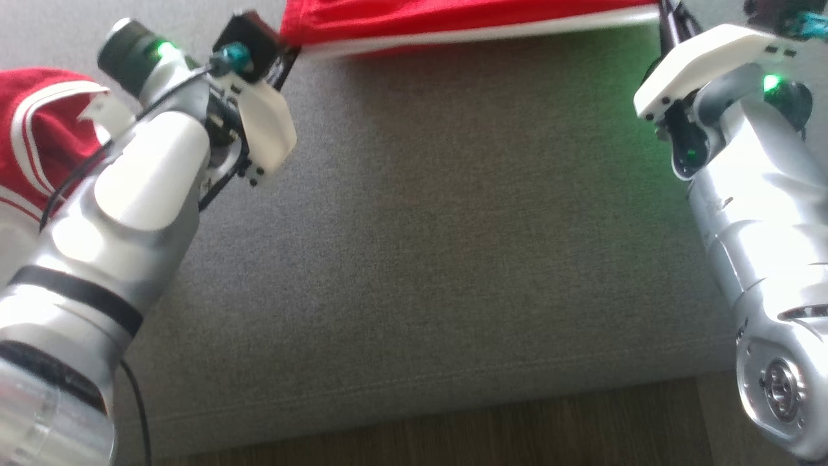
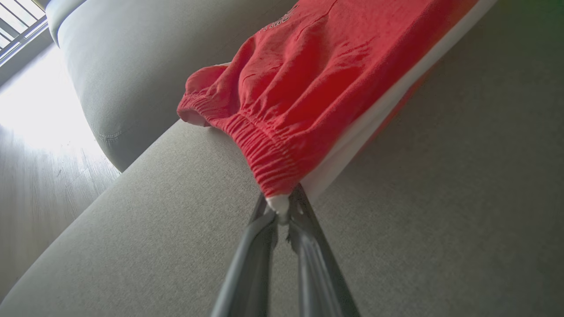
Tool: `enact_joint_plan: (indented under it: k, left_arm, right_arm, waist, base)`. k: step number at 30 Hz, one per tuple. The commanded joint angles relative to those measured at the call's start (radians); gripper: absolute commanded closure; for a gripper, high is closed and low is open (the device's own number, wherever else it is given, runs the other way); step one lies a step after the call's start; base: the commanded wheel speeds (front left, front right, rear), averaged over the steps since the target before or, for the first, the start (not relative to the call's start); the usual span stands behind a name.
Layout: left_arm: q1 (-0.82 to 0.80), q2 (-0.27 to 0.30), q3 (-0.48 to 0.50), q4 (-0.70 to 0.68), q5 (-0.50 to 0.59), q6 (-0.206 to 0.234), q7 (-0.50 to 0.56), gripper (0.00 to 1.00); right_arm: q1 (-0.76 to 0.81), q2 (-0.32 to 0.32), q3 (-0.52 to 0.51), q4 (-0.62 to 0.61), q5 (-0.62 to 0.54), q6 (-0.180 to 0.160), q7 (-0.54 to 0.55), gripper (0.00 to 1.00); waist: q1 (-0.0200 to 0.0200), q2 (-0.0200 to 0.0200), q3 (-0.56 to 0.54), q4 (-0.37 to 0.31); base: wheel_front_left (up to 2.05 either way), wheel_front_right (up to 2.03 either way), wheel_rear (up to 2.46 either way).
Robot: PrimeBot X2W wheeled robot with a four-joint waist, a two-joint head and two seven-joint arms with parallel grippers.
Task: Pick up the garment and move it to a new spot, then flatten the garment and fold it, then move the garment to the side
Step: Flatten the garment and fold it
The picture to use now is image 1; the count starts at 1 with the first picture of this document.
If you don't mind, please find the red white-trimmed basketball jersey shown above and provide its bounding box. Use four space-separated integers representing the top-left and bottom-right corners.
0 0 660 224

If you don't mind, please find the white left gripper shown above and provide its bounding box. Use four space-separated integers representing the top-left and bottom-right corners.
206 47 301 195

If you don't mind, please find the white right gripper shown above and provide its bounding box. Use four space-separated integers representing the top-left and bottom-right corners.
633 0 804 124

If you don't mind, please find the large grey sofa seat cushion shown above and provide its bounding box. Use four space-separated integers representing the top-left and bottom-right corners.
0 0 828 463

